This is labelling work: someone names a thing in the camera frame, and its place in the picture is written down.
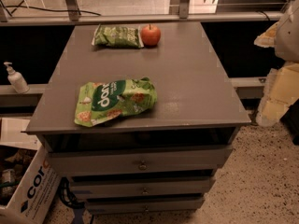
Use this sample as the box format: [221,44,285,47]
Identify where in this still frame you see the white cardboard box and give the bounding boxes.
[0,118,60,224]

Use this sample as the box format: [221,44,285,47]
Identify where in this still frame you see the red apple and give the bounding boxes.
[140,24,161,46]

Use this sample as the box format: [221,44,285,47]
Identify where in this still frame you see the brass middle drawer knob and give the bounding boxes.
[142,188,149,195]

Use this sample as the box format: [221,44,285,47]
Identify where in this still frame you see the white pump bottle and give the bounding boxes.
[4,62,30,93]

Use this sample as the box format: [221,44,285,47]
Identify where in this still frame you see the brass top drawer knob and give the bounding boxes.
[138,161,148,171]

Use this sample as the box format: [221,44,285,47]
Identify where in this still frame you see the black cable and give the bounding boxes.
[0,0,102,18]

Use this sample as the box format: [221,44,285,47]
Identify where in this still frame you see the green jalapeno chip bag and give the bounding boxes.
[92,25,144,49]

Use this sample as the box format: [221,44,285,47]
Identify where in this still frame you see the grey drawer cabinet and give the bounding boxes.
[27,22,249,215]

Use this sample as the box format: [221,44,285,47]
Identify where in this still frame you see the green rice chip bag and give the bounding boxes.
[75,77,157,127]

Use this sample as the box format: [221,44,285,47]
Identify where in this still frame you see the black cables under cabinet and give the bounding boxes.
[57,176,86,210]

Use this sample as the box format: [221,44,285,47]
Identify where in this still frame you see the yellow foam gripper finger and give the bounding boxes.
[256,62,299,127]
[254,22,278,48]

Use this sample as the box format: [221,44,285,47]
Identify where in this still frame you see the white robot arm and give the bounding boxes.
[254,0,299,127]

